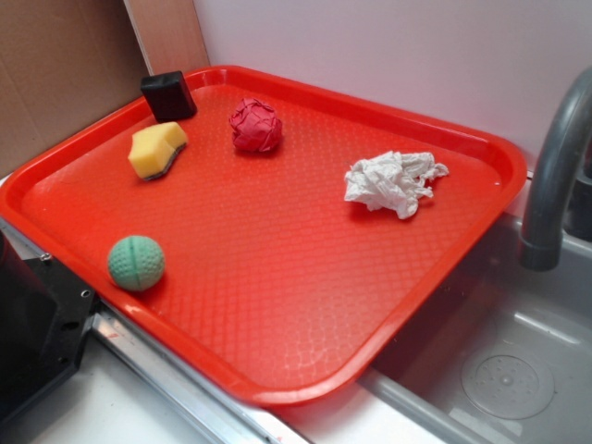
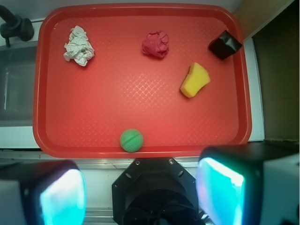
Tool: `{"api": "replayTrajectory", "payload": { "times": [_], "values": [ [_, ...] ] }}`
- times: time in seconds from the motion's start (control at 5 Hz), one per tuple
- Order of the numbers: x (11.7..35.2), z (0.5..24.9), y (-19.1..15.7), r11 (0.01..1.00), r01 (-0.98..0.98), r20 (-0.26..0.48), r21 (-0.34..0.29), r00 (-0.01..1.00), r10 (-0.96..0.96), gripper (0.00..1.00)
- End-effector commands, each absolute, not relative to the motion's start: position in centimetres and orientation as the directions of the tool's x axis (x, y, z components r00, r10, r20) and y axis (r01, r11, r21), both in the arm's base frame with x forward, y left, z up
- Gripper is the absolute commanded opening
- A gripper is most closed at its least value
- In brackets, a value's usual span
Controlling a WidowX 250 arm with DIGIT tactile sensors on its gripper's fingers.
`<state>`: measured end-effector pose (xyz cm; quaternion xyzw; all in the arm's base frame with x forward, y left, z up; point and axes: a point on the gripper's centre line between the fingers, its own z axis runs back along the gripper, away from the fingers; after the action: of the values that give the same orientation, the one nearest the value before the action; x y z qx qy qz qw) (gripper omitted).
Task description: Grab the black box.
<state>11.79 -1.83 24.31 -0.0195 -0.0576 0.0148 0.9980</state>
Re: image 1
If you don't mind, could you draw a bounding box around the crumpled red paper ball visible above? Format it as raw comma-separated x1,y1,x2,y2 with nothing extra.
228,98,283,153

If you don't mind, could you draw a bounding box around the black box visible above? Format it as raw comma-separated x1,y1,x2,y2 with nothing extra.
140,71,198,123

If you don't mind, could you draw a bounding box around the yellow sponge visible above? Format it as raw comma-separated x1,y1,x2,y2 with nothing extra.
128,122,189,180

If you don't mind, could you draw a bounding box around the crumpled white paper towel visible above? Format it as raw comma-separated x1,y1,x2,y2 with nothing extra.
344,151,450,220

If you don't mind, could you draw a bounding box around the green dimpled ball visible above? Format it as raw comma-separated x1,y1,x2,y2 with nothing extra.
107,235,166,291

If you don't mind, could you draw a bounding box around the metal rail strip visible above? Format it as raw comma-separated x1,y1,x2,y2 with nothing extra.
0,216,297,444

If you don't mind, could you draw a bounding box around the grey faucet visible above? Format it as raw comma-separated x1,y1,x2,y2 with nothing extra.
518,68,591,271

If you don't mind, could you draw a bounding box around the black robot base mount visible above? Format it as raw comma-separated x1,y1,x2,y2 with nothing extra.
1,236,97,426

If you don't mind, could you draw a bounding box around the red plastic tray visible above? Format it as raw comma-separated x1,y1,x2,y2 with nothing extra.
1,67,526,406

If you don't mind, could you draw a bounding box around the grey sink basin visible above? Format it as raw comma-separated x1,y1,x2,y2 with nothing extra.
360,216,591,443

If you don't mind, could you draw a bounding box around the brown cardboard panel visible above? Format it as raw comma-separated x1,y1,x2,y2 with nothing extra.
1,1,209,176

